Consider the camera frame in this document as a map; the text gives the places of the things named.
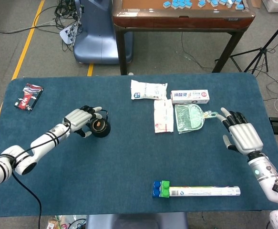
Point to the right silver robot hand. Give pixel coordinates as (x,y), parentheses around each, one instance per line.
(244,134)

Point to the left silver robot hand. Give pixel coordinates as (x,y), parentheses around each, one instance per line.
(78,118)

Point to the black teapot lid orange knob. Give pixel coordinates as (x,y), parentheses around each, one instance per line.
(98,124)

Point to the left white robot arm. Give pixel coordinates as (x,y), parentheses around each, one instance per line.
(41,140)

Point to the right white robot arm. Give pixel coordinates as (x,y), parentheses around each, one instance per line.
(265,174)

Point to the black cast iron teapot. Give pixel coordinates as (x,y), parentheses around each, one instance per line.
(105,133)

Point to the black red book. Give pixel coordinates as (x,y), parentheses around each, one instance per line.
(29,97)

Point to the green dustpan in plastic bag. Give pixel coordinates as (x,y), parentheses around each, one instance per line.
(187,119)

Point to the blue felt tablecloth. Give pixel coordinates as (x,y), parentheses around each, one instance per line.
(129,155)

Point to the white pink toothpaste box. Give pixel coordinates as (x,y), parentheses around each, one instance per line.
(190,96)

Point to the white cardboard tube box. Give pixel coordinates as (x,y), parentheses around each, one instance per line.
(205,190)

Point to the white plastic pouch blue logo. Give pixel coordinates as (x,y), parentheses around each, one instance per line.
(148,90)

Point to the blue purple machine base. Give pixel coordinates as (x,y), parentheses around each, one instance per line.
(95,40)

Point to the black tripod stand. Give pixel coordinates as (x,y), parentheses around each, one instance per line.
(260,53)

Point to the white packet red print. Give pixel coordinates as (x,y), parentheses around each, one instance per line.
(163,117)

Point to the white power strip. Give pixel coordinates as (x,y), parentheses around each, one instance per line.
(67,34)

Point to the green toy building block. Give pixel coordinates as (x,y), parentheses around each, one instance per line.
(165,189)

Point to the blue toy building block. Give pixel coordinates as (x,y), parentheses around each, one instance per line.
(156,189)

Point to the blue grey robot torso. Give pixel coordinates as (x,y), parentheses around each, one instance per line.
(136,220)

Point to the brown mahjong table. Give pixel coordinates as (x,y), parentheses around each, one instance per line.
(184,20)

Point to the white dotted mahjong tile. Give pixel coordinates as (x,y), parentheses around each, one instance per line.
(229,3)

